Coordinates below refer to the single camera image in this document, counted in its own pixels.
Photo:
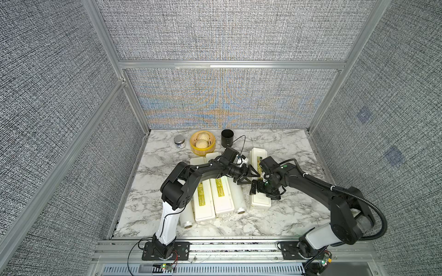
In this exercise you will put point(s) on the black cup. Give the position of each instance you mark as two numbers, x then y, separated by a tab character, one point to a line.
227	138

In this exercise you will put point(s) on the small silver lidded jar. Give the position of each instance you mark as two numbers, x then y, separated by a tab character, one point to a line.
179	141

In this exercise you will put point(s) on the yellow bowl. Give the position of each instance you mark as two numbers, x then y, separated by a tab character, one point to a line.
203	152

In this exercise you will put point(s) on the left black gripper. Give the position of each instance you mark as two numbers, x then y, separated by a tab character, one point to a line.
242	176

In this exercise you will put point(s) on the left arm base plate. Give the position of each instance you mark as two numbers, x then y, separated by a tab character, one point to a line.
153	251

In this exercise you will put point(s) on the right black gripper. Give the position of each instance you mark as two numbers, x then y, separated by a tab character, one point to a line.
258	182

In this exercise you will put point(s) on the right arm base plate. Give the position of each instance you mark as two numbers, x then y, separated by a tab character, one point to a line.
293	250

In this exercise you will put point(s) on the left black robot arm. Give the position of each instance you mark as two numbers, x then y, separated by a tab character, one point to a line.
179	188

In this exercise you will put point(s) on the left white plastic wrap roll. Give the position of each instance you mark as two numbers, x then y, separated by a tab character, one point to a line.
187	219

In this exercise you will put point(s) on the aluminium front rail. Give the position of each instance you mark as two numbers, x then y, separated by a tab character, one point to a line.
234	256

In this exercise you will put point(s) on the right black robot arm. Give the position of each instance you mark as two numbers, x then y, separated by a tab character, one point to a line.
352	217

